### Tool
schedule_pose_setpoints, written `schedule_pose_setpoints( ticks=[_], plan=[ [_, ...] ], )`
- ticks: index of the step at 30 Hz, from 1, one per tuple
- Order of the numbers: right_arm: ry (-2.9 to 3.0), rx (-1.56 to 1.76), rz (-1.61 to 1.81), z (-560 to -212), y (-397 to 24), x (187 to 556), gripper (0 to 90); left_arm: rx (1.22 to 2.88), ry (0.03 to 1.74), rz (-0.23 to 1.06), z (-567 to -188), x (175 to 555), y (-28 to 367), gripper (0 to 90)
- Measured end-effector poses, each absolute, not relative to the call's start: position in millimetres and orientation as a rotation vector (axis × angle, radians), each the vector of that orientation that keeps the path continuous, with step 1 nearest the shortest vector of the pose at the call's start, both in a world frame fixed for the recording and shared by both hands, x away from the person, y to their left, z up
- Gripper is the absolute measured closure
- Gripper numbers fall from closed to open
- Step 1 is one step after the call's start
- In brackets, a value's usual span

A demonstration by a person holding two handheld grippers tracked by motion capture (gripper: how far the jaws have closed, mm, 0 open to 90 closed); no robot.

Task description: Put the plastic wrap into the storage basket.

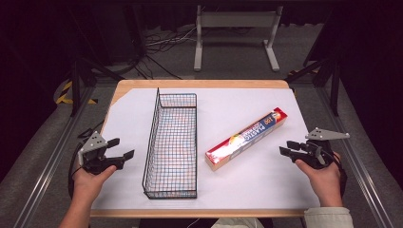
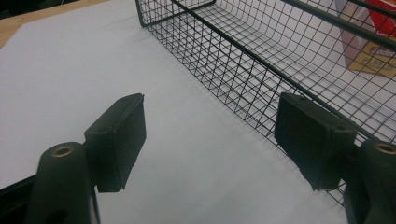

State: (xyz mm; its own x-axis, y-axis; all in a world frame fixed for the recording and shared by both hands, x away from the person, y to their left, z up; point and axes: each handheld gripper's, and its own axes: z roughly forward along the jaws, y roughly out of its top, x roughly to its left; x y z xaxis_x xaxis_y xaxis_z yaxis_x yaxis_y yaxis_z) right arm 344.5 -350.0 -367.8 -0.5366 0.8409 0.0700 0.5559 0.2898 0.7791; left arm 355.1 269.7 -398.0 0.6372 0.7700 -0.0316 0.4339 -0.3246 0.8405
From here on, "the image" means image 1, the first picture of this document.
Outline aluminium rail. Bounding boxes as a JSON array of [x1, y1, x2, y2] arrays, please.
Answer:
[[317, 86, 395, 228], [12, 85, 96, 228]]

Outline person's light trousers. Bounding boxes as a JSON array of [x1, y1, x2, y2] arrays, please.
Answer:
[[211, 217, 265, 228]]

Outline white metal stand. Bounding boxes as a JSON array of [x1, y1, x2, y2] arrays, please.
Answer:
[[193, 5, 284, 72]]

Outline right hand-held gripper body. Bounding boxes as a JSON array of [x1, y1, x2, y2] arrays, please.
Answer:
[[294, 127, 351, 170]]

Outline bundle of floor cables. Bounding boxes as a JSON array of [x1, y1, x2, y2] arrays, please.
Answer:
[[126, 25, 199, 80]]

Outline yellow black hazard tape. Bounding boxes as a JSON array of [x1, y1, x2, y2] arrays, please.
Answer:
[[55, 80, 98, 105]]

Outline black wire basket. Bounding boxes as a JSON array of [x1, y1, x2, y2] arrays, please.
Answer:
[[142, 87, 199, 200]]

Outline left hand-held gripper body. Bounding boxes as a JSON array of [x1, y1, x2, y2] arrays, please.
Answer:
[[77, 130, 125, 176]]

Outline person's right hand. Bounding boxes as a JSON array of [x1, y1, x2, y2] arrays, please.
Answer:
[[294, 151, 344, 208]]

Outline plastic wrap box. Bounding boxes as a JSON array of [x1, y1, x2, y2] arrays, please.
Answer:
[[204, 106, 289, 172]]

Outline person's left hand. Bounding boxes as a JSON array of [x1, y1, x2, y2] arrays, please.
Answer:
[[72, 164, 118, 203]]

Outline white paper sheet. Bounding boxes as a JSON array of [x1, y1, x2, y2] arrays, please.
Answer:
[[90, 87, 321, 211]]

